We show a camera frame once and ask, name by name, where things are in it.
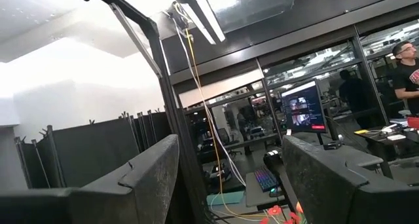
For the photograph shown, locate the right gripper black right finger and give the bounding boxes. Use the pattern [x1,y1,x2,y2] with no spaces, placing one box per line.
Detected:
[282,135,419,224]

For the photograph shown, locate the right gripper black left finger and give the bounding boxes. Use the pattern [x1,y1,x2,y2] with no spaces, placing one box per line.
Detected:
[0,134,180,224]

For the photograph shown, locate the large red flower bunch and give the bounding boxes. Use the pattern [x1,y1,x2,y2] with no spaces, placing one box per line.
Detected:
[260,204,304,224]

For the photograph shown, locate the grey desk top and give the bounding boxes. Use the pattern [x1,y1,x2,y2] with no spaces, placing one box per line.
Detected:
[314,144,384,168]

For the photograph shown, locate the black partition panels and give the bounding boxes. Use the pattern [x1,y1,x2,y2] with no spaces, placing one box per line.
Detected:
[14,111,172,189]

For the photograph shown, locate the backlit keyboard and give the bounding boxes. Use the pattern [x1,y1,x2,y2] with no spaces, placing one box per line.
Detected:
[253,166,279,192]

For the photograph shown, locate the black office desk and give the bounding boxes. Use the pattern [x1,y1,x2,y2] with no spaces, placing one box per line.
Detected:
[355,117,419,179]

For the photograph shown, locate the black computer monitor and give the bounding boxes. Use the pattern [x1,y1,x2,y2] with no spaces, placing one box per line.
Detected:
[280,79,328,134]

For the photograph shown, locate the person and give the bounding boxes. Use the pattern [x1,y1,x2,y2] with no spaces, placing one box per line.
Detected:
[391,40,419,115]

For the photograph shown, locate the grey diagonal brace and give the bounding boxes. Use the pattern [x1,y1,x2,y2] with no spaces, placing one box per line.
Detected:
[109,3,164,78]

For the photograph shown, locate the white LED light bar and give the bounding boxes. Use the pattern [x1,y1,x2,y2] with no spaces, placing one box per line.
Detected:
[166,0,227,45]

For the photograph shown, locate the yellow hanging cable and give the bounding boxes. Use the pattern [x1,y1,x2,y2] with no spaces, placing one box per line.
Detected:
[183,24,263,220]

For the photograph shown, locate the white hanging cable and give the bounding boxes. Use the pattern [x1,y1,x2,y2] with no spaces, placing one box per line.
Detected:
[172,4,248,189]

